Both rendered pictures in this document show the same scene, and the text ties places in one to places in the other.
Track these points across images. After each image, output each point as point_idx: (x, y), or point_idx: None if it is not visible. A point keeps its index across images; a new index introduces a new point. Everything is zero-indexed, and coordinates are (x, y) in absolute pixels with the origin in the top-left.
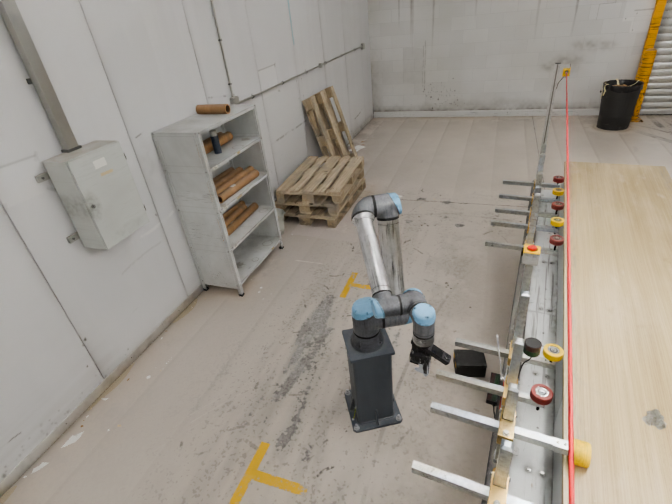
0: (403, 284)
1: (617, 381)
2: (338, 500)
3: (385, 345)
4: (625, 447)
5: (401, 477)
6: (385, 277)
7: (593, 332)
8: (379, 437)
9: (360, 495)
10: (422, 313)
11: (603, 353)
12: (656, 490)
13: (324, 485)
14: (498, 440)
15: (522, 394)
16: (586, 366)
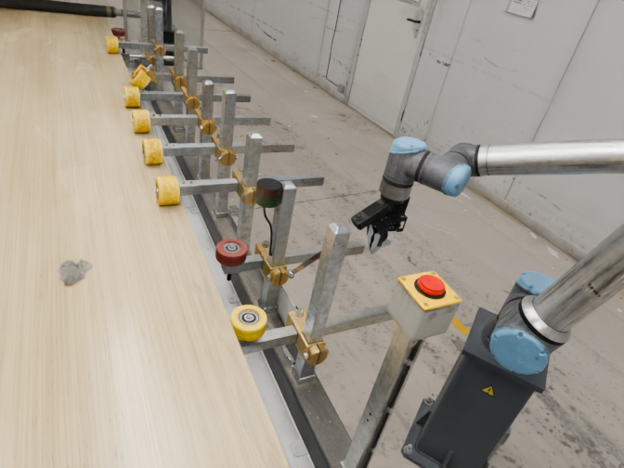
0: (554, 302)
1: (131, 308)
2: (365, 336)
3: (485, 351)
4: (116, 228)
5: (339, 391)
6: (504, 150)
7: (194, 406)
8: (399, 414)
9: (354, 351)
10: (407, 138)
11: (162, 356)
12: (83, 204)
13: (386, 338)
14: None
15: (253, 257)
16: (186, 313)
